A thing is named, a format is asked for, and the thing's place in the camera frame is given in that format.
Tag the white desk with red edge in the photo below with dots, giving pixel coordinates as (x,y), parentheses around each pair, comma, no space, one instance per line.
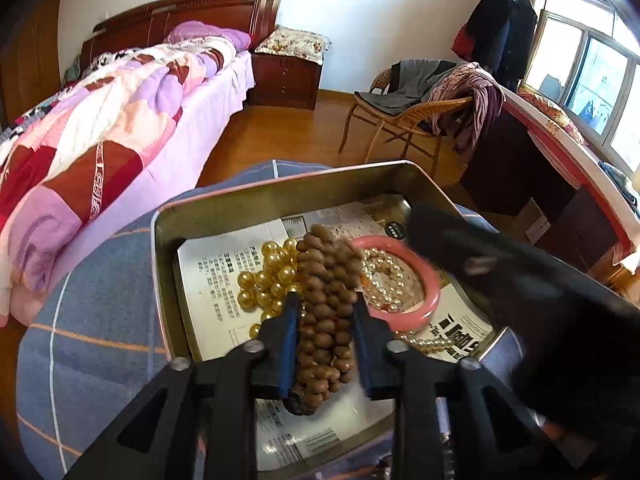
(575,160)

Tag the blue plaid tablecloth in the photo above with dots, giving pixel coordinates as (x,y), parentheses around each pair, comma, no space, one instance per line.
(100,310)

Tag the window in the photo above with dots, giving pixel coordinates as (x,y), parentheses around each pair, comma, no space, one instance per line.
(590,60)

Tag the dark wooden nightstand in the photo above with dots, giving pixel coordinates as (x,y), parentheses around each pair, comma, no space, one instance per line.
(285,82)

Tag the maroon garment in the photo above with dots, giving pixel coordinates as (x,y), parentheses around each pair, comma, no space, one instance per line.
(475,95)

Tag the blue cloth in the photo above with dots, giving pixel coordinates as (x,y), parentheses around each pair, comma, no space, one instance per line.
(620,182)

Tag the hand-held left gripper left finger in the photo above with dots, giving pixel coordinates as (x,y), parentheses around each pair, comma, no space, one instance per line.
(287,352)

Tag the newspaper lining sheet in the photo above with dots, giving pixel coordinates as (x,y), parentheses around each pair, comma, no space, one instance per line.
(215,280)

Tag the floral cushion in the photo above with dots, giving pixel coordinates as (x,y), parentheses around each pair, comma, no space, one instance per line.
(550,112)

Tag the teal cloth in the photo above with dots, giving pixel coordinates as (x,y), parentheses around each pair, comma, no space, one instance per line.
(73,67)

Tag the pink bangle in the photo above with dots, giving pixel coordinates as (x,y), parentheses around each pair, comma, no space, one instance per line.
(431,287)

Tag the pink patchwork quilt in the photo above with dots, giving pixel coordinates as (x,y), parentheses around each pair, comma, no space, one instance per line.
(100,125)

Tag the cardboard box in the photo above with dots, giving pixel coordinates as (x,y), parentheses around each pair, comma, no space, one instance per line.
(532,222)

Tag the grey garment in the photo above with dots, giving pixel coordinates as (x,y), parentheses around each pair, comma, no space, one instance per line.
(405,85)

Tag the black coat with red lining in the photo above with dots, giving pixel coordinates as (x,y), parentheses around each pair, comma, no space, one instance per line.
(485,30)

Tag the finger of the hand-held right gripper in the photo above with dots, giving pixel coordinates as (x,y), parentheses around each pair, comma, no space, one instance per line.
(445,235)

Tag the wicker chair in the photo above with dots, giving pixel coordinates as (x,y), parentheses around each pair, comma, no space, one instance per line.
(400,122)

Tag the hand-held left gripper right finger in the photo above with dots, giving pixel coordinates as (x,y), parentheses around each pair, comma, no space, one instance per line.
(363,355)

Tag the purple pillow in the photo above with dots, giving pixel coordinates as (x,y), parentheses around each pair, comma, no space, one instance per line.
(210,34)

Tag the floral cloth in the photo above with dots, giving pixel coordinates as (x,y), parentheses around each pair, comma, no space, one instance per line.
(292,42)

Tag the brown wooden wardrobe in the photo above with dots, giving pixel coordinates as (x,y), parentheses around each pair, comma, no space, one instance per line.
(30,60)

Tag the wooden bed with purple sheet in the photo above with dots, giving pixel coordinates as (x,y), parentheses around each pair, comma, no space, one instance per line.
(200,125)

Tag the pink metal tin box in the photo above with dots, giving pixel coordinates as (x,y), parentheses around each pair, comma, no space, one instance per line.
(300,186)

